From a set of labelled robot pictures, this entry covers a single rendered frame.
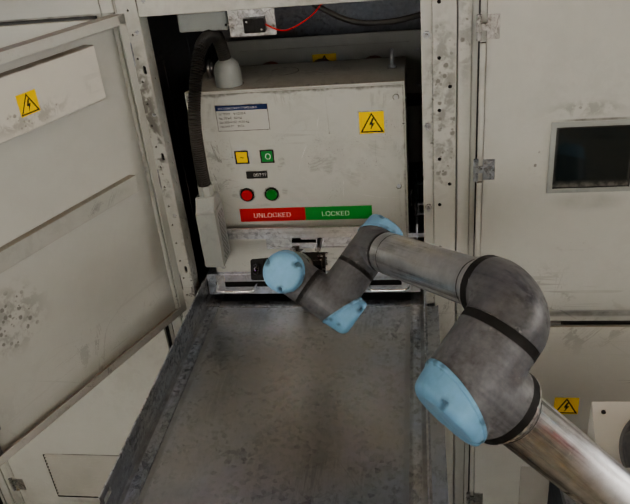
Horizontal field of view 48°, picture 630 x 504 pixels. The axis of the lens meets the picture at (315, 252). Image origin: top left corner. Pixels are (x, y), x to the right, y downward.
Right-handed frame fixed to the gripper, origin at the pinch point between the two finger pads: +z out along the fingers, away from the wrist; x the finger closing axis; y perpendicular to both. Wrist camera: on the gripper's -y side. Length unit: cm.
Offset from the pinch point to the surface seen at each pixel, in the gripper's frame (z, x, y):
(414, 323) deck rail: 10.4, -13.6, 24.9
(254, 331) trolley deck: 8.7, -15.1, -13.2
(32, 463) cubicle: 44, -59, -92
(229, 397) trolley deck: -11.9, -26.9, -14.1
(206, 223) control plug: -1.6, 10.6, -21.5
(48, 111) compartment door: -32, 31, -43
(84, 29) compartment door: -27, 48, -38
